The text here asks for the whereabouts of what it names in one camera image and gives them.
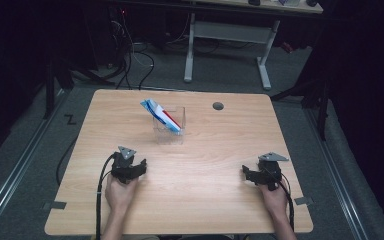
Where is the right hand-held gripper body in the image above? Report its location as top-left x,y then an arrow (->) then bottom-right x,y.
255,152 -> 284,192

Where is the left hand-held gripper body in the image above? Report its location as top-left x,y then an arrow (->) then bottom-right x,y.
110,145 -> 138,185

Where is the clear plastic container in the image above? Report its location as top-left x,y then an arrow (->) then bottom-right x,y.
151,106 -> 187,146

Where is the blue and white toothpaste tube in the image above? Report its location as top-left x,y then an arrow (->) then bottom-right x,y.
139,97 -> 183,135

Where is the person's right hand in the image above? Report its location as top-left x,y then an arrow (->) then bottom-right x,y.
257,181 -> 290,218

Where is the person's left hand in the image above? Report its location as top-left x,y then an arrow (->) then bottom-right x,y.
104,173 -> 140,215

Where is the grey tape strip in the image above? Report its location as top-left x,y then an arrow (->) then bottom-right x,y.
293,196 -> 314,206
42,200 -> 67,211

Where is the black floor tape mark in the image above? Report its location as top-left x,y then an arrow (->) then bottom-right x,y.
63,113 -> 78,126

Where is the black metal stand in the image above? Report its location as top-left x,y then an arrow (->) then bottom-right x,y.
42,58 -> 116,120
269,64 -> 333,142

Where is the white-framed background desk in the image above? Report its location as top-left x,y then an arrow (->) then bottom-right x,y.
182,0 -> 325,92

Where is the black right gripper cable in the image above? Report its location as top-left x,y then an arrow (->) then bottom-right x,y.
278,179 -> 296,232

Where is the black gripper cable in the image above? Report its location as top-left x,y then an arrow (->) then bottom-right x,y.
278,179 -> 296,232
94,153 -> 117,240

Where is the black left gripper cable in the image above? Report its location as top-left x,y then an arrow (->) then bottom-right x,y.
94,153 -> 117,240

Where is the black cable beside table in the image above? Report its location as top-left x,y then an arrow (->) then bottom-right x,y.
55,135 -> 80,187

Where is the metal floor rail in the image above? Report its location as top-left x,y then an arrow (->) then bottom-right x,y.
303,107 -> 370,240
0,89 -> 68,236

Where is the bundle of floor cables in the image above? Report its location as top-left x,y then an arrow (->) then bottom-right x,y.
108,8 -> 156,92

